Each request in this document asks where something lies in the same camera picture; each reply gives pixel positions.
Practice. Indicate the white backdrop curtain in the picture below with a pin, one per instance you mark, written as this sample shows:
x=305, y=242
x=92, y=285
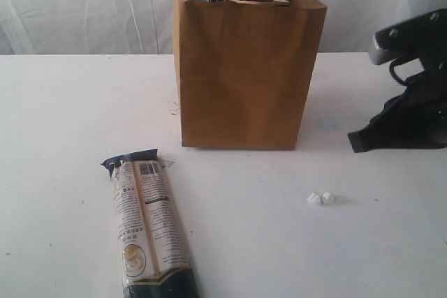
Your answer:
x=145, y=26

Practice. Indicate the noodle pack black ends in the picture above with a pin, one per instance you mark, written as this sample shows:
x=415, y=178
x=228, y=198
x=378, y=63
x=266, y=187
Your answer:
x=153, y=259

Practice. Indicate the brown paper bag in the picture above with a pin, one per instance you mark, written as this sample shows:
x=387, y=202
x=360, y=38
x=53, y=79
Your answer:
x=243, y=70

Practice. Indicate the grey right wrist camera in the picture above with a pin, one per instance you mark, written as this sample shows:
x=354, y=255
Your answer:
x=409, y=37

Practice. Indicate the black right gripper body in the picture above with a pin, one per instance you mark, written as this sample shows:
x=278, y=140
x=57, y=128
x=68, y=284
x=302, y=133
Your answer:
x=412, y=120

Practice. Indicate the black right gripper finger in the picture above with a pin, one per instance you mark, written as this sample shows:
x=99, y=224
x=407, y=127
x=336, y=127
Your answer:
x=371, y=138

